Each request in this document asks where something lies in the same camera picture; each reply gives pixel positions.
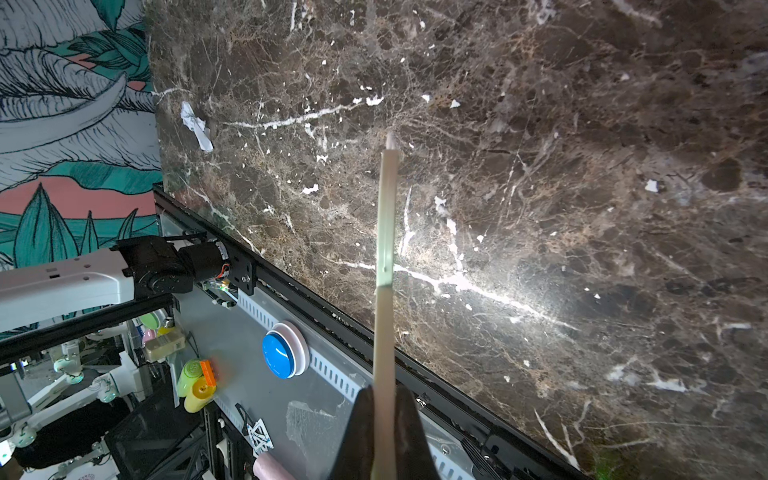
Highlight white crumpled paper scrap left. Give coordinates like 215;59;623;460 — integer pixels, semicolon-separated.
180;101;214;153

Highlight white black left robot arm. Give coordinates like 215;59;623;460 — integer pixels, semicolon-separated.
1;233;255;331

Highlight blue round button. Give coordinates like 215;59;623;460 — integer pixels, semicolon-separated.
262;321;310;379

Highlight yellow green tape rolls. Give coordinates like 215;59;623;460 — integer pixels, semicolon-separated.
177;359;217;414

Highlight black front mounting rail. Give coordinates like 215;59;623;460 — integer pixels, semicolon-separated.
154;187;584;479

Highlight pale green hand brush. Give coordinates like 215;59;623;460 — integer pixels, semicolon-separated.
371;132;401;480

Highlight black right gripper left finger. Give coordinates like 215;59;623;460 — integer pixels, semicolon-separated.
328;386;374;480

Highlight cream box behind table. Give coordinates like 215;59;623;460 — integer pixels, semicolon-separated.
144;329;186;363

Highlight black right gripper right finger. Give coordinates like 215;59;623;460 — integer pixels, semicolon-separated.
395;385;440;480

